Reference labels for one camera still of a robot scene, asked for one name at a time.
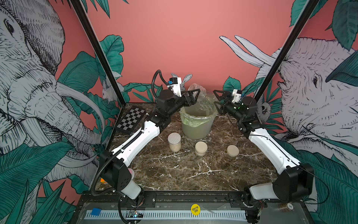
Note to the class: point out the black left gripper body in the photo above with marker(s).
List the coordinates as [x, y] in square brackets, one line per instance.
[178, 104]

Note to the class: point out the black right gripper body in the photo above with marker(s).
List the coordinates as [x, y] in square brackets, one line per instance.
[232, 110]

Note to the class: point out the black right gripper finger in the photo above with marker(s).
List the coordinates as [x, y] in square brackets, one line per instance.
[219, 107]
[221, 95]

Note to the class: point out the rice jar with beige lid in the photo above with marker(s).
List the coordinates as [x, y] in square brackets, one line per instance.
[203, 95]

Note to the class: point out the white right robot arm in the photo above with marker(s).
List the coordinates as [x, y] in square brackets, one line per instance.
[295, 179]

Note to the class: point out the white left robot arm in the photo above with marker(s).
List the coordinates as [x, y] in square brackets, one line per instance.
[113, 174]

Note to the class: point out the white bin with green bag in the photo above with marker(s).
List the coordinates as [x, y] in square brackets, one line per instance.
[197, 119]

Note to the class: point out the jar with patterned lid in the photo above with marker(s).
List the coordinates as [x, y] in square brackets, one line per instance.
[174, 140]

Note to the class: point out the black white checkerboard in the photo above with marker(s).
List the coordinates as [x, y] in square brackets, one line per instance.
[129, 122]

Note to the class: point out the pink round button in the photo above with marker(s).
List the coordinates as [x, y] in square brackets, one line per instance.
[132, 173]

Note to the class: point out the yellow round sticker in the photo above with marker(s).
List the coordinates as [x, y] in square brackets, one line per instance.
[195, 209]

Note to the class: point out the small green circuit board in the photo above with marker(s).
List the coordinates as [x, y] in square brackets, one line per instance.
[135, 214]

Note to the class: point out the blue tape piece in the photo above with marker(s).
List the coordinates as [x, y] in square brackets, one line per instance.
[96, 211]

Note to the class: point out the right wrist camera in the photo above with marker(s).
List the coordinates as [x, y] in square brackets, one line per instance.
[236, 95]

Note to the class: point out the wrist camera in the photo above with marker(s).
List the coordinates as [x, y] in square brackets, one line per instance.
[236, 95]
[174, 86]

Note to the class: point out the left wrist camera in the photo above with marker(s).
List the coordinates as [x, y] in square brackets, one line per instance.
[174, 86]

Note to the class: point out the copper wire spool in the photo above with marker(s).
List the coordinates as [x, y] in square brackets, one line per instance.
[286, 207]

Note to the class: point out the white slotted cable duct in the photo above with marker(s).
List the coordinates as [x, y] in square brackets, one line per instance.
[168, 214]

